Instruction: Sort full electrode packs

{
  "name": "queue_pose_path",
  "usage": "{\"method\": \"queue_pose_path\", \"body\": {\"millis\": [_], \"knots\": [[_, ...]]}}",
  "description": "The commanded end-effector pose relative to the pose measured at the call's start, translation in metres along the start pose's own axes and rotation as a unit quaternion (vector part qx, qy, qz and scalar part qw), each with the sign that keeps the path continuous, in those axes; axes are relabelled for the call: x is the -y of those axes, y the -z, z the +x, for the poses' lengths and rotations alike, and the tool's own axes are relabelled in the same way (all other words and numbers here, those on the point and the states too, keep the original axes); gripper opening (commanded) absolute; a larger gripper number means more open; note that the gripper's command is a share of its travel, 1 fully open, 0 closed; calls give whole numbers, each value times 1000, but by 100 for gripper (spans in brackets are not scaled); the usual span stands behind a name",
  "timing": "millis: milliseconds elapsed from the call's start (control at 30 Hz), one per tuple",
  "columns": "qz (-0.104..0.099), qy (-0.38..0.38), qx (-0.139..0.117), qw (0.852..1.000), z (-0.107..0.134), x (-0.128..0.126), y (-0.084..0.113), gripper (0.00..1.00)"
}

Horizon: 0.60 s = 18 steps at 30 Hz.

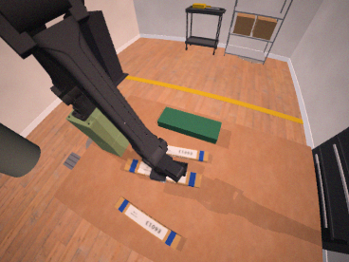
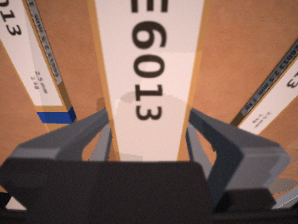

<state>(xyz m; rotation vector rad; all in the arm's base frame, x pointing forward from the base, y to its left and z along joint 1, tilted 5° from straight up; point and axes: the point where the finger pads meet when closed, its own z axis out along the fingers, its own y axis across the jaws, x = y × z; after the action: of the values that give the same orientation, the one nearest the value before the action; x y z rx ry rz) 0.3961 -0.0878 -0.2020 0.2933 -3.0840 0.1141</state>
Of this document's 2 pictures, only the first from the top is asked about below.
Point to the brown cardboard pack with white e6013 label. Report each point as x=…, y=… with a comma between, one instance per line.
x=149, y=224

